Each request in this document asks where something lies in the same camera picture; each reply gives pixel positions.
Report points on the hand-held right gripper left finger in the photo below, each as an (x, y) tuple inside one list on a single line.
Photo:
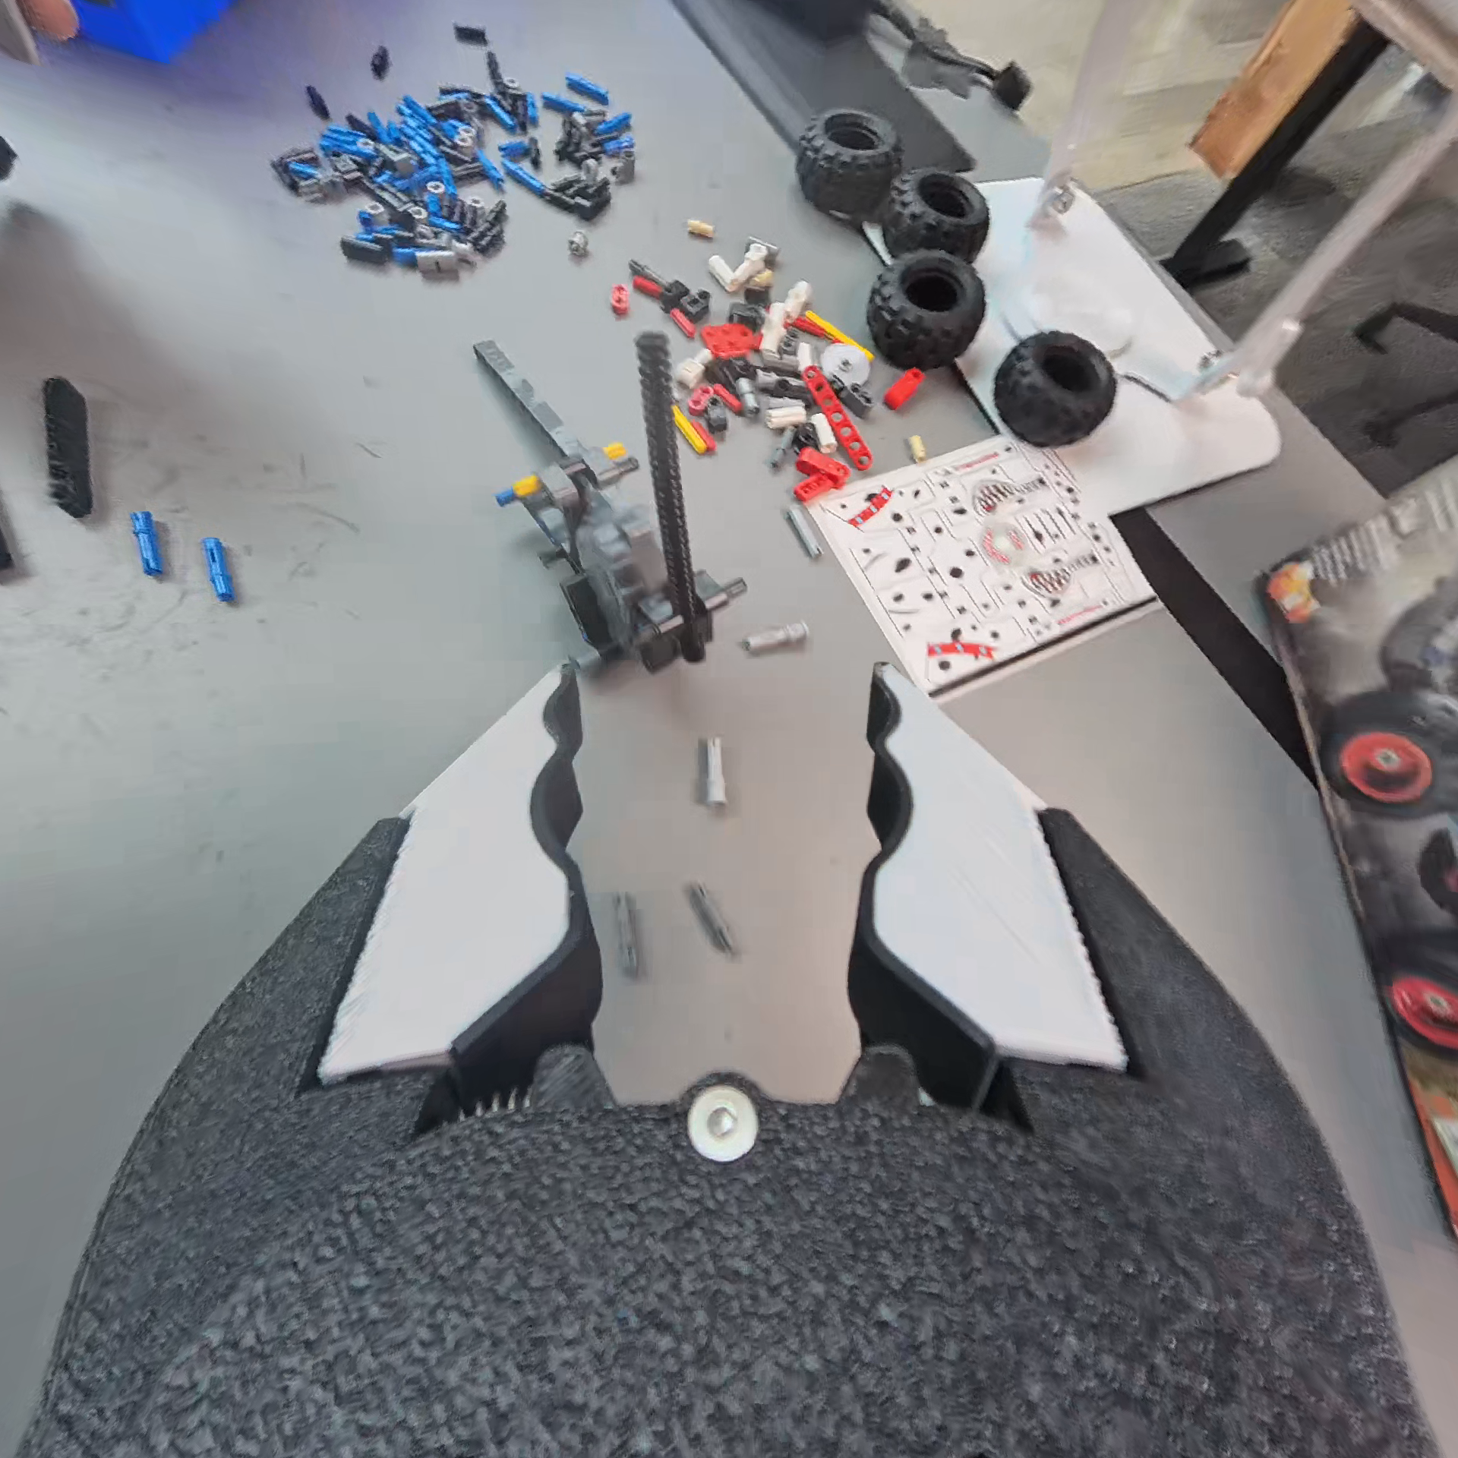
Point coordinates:
[(468, 912)]

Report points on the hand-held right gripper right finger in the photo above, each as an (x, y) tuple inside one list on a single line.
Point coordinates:
[(980, 912)]

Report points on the grey black toy brick assembly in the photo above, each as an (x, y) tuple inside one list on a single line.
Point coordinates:
[(623, 558)]

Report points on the grey pin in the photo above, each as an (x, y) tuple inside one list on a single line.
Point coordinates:
[(805, 532), (711, 919), (715, 773), (775, 638), (628, 935)]

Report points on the white sticker sheet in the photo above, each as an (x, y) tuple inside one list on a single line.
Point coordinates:
[(992, 570)]

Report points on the blue pin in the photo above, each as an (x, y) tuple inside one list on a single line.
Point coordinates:
[(220, 570), (147, 544)]

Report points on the toy truck set box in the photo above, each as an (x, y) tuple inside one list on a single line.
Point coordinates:
[(1390, 798)]

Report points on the black rubber toy tire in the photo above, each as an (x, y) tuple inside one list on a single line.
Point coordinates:
[(912, 234), (820, 171), (1025, 411), (900, 331)]

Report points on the white stand with clear posts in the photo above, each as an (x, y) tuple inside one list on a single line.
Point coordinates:
[(1185, 445)]

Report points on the black toy beam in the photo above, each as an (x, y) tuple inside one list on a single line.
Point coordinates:
[(69, 451)]

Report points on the pile of red white parts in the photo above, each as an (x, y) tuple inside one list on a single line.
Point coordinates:
[(730, 343)]

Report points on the pile of blue black pins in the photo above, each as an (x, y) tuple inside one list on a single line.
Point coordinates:
[(433, 171)]

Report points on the wooden table with black legs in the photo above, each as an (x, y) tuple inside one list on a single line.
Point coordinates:
[(1265, 91)]

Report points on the blue plastic bin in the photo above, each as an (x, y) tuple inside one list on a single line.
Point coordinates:
[(154, 29)]

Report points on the black metal frame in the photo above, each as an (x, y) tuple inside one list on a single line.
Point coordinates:
[(1407, 331)]

